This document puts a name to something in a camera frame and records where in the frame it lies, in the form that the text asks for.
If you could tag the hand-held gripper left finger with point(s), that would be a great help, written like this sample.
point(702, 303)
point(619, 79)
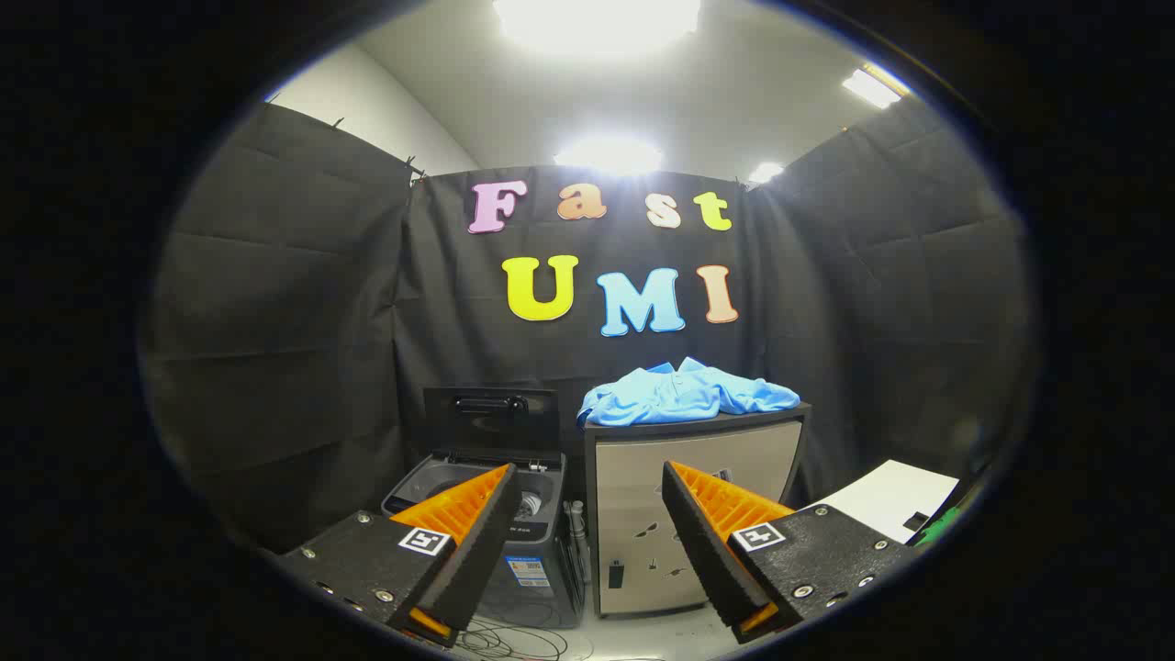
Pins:
point(477, 551)

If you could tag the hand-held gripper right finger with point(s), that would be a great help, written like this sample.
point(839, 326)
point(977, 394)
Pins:
point(702, 551)

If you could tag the dark grey washing machine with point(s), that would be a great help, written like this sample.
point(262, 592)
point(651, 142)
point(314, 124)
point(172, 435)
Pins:
point(551, 543)

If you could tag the light blue polo shirt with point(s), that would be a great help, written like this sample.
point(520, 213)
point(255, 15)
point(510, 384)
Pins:
point(679, 395)

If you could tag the grey cabinet with dark top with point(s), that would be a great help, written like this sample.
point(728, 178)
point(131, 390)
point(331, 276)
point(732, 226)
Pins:
point(633, 487)

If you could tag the white board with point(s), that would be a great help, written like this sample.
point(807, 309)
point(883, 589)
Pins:
point(895, 496)

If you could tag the green object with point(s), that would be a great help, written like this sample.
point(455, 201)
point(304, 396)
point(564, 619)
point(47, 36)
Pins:
point(938, 526)

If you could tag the black backdrop cloth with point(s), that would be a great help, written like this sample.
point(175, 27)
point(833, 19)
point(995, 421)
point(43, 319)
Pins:
point(303, 321)

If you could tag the small ceiling light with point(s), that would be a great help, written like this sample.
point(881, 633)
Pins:
point(766, 172)

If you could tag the round ceiling light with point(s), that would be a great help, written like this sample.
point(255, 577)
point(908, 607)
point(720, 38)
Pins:
point(608, 156)

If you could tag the long ceiling light panel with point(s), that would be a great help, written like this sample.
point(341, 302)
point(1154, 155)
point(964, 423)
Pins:
point(872, 88)

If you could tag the large ceiling light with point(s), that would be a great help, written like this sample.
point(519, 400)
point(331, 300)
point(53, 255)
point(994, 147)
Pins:
point(597, 18)

